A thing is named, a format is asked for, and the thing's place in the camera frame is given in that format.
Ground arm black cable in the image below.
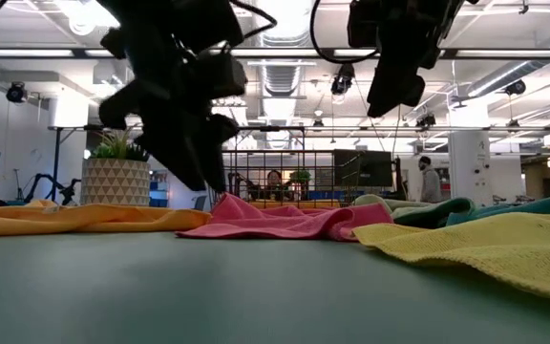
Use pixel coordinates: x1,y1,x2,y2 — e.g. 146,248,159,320
226,0,277,40
309,0,381,66

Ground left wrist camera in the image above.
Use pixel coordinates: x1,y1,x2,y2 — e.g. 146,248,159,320
193,52,248,99

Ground succulent in patterned pot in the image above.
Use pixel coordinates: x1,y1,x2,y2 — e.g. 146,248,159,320
81,126,152,207

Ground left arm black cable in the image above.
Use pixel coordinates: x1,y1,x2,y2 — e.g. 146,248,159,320
226,0,277,40

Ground white pillar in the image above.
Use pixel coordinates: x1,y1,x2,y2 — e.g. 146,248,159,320
448,131,494,207

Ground yellow microfiber towel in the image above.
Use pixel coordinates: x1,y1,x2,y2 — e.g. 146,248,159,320
352,212,550,312

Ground small distant potted plant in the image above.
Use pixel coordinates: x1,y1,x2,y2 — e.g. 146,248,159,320
289,170,312,200

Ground shelf with boxes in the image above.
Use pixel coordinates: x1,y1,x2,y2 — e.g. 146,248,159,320
439,166,452,203

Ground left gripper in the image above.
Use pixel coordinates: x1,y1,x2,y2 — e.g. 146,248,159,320
98,47,241,193

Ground pale green microfiber towel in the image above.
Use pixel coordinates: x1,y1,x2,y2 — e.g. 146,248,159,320
353,194,476,229

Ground black wire basket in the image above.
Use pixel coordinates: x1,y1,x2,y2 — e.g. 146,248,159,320
220,150,365,210

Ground teal microfiber towel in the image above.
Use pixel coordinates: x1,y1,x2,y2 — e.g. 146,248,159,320
445,192,550,228

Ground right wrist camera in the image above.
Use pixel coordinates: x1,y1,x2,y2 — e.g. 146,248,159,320
347,0,387,49

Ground pink microfiber towel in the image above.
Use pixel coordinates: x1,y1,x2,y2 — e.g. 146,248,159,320
175,192,394,243

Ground ribbed ceiling air duct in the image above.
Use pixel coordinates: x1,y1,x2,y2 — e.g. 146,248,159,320
255,0,318,48

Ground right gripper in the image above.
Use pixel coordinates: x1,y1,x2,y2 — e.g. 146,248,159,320
367,0,465,119

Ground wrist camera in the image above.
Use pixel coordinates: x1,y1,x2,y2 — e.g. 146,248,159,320
193,52,248,99
347,0,387,49

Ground person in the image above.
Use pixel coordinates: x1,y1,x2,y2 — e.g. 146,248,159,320
417,155,443,204
254,169,289,202

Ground blue storage bins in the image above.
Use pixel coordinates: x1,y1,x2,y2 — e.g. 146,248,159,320
149,169,170,208

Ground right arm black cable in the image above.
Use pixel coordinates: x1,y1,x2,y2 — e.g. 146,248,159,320
309,0,381,66

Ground black monitor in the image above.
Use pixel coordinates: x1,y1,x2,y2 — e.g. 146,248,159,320
332,149,394,188

